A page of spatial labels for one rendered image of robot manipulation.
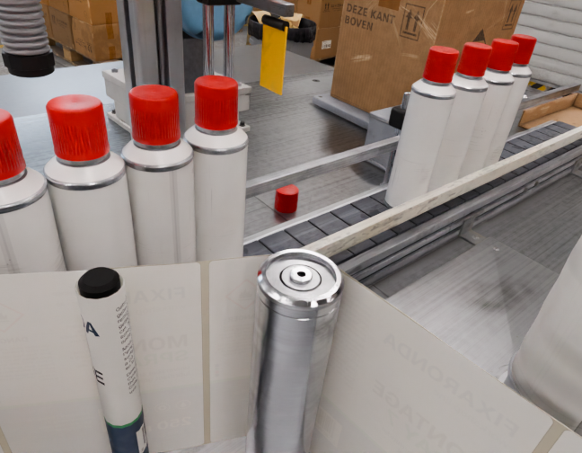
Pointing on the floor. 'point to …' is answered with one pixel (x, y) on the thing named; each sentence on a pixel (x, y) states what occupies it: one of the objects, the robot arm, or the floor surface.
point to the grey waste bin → (290, 47)
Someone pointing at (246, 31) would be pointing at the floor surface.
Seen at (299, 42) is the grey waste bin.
